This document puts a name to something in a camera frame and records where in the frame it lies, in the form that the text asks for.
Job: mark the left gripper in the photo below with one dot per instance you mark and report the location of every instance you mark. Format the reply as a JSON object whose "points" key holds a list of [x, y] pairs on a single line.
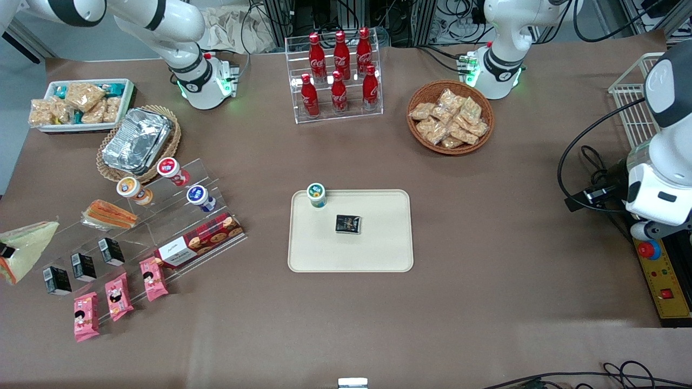
{"points": [[616, 178]]}

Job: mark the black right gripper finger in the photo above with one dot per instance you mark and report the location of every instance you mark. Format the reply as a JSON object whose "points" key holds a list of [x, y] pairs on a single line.
{"points": [[6, 251]]}

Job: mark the white bread triangle sandwich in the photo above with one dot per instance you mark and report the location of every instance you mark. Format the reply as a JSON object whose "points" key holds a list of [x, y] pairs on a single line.
{"points": [[30, 248]]}

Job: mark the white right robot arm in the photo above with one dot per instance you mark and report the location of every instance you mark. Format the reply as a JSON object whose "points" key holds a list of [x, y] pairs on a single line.
{"points": [[184, 54]]}

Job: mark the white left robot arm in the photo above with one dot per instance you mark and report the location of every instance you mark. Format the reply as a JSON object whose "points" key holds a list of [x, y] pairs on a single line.
{"points": [[503, 59]]}

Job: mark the orange filled wrapped sandwich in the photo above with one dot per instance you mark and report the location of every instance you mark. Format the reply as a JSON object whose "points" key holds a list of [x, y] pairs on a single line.
{"points": [[111, 215]]}

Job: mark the cream plastic serving tray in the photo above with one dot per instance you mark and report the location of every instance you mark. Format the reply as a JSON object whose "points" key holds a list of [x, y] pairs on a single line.
{"points": [[373, 248]]}

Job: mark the small black drink carton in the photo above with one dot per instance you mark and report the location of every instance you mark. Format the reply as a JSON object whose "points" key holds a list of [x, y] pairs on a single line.
{"points": [[111, 252], [84, 267], [58, 281]]}

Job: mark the pink cartoon snack packet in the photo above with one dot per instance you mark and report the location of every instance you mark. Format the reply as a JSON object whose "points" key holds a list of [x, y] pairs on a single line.
{"points": [[86, 317], [153, 279], [119, 297]]}

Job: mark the yellow emergency stop box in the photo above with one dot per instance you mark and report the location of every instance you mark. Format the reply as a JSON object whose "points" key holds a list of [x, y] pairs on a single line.
{"points": [[667, 294]]}

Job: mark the oval tan wicker basket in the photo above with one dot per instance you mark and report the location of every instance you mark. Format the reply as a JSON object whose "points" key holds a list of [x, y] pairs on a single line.
{"points": [[108, 170]]}

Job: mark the clear wrapped cracker packet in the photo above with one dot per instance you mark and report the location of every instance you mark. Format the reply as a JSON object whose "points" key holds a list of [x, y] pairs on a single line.
{"points": [[452, 142], [448, 99], [470, 109], [464, 135], [442, 115], [421, 111], [436, 135], [477, 128], [427, 126]]}

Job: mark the orange lid yogurt cup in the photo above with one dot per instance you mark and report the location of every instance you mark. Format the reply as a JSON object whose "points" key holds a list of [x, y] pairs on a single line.
{"points": [[132, 190]]}

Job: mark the clear wrapped rice snack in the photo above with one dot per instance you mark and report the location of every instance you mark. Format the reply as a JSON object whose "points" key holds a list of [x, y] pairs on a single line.
{"points": [[112, 109], [62, 111], [40, 112], [94, 113], [85, 96]]}

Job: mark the white rectangular plastic bin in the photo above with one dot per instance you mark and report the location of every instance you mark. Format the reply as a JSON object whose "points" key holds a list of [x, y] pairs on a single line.
{"points": [[86, 128]]}

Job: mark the clear acrylic tiered stand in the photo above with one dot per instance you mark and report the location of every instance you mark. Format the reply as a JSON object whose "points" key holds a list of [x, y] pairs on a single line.
{"points": [[162, 221]]}

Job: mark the teal snack packet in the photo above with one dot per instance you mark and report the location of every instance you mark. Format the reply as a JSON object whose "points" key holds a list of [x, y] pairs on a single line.
{"points": [[60, 92], [114, 88]]}

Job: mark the silver foil container stack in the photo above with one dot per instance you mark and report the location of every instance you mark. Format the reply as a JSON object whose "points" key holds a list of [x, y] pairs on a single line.
{"points": [[135, 140]]}

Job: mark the red lid yogurt cup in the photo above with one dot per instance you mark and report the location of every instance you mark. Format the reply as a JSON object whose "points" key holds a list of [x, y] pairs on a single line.
{"points": [[172, 170]]}

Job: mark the red tartan cookie box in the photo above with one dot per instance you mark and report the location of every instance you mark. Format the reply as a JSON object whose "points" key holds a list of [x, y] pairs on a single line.
{"points": [[200, 240]]}

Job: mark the round brown wicker basket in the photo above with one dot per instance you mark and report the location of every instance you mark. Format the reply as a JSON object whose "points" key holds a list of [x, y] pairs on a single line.
{"points": [[419, 94]]}

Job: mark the blue lid yogurt cup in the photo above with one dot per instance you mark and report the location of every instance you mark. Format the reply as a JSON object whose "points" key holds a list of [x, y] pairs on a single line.
{"points": [[200, 198]]}

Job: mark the dark metal strut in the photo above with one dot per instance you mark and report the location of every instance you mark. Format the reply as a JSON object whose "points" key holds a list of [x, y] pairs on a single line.
{"points": [[27, 46]]}

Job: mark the small black snack packet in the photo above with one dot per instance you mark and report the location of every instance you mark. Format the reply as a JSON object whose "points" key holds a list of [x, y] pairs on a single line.
{"points": [[348, 224]]}

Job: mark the red cola bottle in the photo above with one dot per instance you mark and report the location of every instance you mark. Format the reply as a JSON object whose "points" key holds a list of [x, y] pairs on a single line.
{"points": [[370, 89], [310, 97], [317, 56], [364, 51], [339, 94], [341, 54]]}

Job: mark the clear acrylic bottle rack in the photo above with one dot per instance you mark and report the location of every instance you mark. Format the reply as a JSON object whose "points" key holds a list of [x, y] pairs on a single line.
{"points": [[354, 116]]}

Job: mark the green lid yogurt cup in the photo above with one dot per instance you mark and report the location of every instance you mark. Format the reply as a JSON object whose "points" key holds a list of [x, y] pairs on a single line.
{"points": [[317, 195]]}

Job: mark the small white device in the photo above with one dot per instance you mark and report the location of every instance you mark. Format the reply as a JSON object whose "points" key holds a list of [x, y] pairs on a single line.
{"points": [[352, 383]]}

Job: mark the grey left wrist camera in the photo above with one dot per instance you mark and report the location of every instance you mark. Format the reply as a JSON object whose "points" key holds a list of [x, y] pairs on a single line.
{"points": [[644, 231]]}

